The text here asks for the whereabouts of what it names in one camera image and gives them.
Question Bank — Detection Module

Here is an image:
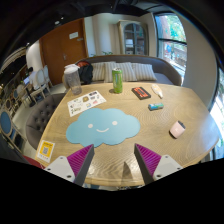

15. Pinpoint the blue round-back chair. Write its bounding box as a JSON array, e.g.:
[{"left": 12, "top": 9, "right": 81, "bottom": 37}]
[{"left": 0, "top": 111, "right": 16, "bottom": 140}]

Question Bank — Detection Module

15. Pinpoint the grey tufted armchair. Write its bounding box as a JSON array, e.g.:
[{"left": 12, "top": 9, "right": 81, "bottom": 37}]
[{"left": 26, "top": 93, "right": 65, "bottom": 150}]

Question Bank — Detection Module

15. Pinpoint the striped cushion middle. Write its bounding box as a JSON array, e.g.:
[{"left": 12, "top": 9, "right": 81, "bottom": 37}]
[{"left": 104, "top": 62, "right": 137, "bottom": 83}]

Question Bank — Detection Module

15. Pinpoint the orange wooden door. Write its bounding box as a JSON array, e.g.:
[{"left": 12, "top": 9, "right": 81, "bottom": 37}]
[{"left": 40, "top": 19, "right": 88, "bottom": 85}]

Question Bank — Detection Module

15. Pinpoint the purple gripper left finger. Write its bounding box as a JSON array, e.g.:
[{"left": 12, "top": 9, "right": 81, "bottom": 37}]
[{"left": 45, "top": 145, "right": 94, "bottom": 186}]

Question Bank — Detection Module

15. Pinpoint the black red rectangular box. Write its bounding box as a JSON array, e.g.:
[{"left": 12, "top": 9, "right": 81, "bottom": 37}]
[{"left": 132, "top": 87, "right": 151, "bottom": 100}]

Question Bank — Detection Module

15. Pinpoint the yellow QR code card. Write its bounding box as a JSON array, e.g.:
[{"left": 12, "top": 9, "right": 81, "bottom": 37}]
[{"left": 37, "top": 140, "right": 55, "bottom": 163}]

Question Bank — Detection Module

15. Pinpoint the grey curved sofa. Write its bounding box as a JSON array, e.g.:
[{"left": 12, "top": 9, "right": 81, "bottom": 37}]
[{"left": 83, "top": 54, "right": 182, "bottom": 86}]

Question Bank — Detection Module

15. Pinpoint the black backpack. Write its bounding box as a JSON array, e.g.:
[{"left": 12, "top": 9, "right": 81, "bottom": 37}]
[{"left": 79, "top": 65, "right": 93, "bottom": 84}]

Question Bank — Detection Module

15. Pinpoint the green drink can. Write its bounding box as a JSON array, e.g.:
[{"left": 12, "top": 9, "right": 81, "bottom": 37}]
[{"left": 112, "top": 68, "right": 123, "bottom": 93}]

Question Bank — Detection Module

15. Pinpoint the seated person in white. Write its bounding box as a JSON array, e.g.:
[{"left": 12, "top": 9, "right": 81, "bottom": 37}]
[{"left": 28, "top": 67, "right": 39, "bottom": 90}]

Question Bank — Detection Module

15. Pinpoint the striped cushion right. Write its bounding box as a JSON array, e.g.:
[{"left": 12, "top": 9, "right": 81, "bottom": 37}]
[{"left": 132, "top": 63, "right": 157, "bottom": 81}]

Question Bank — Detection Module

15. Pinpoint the striped cushion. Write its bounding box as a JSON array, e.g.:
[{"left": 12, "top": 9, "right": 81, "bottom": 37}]
[
  {"left": 92, "top": 62, "right": 105, "bottom": 81},
  {"left": 104, "top": 62, "right": 137, "bottom": 83},
  {"left": 132, "top": 63, "right": 157, "bottom": 81}
]

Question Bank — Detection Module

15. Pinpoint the arched glass cabinet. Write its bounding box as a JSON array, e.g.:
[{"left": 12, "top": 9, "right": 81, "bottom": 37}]
[{"left": 118, "top": 20, "right": 148, "bottom": 55}]

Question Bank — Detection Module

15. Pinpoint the white dining chair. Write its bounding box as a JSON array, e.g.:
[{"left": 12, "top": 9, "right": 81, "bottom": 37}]
[{"left": 35, "top": 69, "right": 50, "bottom": 96}]

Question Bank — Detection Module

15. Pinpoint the white sticker sheet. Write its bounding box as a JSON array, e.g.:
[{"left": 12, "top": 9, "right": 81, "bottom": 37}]
[{"left": 67, "top": 90, "right": 106, "bottom": 117}]

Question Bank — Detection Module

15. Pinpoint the pink white small cup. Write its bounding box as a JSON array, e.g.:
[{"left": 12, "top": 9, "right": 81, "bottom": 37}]
[{"left": 169, "top": 121, "right": 186, "bottom": 139}]

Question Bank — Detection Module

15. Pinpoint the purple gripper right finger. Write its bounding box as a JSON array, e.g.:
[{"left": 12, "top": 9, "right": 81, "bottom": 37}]
[{"left": 134, "top": 144, "right": 182, "bottom": 184}]

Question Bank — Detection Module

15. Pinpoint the striped cushion left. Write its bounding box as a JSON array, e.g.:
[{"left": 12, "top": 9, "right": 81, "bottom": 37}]
[{"left": 92, "top": 62, "right": 105, "bottom": 81}]

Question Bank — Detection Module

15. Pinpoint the blue cloud mouse pad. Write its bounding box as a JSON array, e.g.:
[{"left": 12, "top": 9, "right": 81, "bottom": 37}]
[{"left": 66, "top": 108, "right": 140, "bottom": 147}]

